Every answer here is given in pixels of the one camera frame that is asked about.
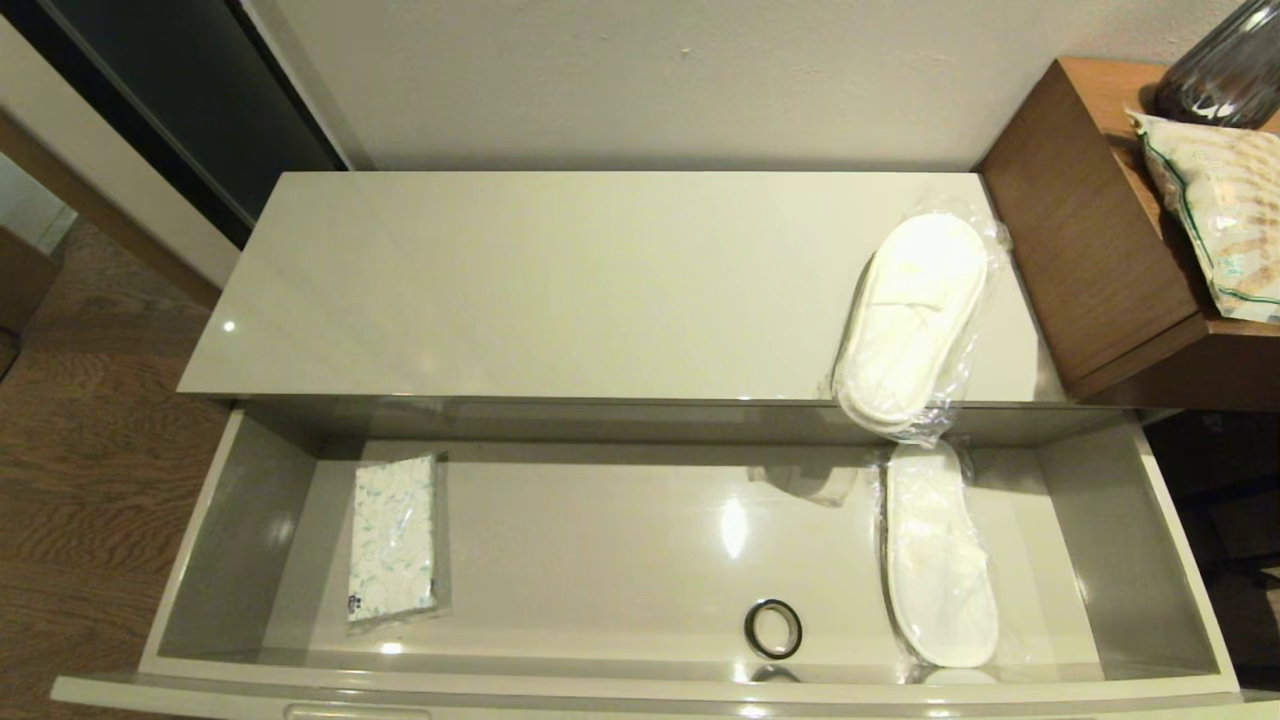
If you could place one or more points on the grey cabinet drawer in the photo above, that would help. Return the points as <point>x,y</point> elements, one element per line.
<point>600,540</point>

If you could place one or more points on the white slippers pair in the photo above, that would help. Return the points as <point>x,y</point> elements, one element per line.
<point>910,320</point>

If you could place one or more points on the black tape roll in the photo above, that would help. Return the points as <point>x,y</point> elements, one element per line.
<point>748,630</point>

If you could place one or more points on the white blue tissue pack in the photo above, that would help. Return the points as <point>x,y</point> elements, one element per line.
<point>390,540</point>

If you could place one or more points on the grey glossy cabinet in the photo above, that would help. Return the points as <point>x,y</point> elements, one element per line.
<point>600,300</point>

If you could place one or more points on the single white bagged slipper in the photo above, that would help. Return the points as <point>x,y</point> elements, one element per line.
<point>940,580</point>

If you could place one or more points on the brown wooden side cabinet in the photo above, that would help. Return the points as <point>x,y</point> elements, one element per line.
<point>1080,220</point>

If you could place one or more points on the dark door panel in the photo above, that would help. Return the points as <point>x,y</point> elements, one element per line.
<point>200,90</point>

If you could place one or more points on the brown wooden door trim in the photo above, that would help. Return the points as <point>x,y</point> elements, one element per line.
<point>100,210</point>

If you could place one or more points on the beige green-trimmed plastic bag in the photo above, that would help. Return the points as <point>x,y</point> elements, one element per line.
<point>1230,200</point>

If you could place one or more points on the brown wooden furniture piece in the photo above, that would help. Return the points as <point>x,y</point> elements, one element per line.
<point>20,280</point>

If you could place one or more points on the dark ribbed glass vase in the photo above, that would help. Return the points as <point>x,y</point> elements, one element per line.
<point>1230,70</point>

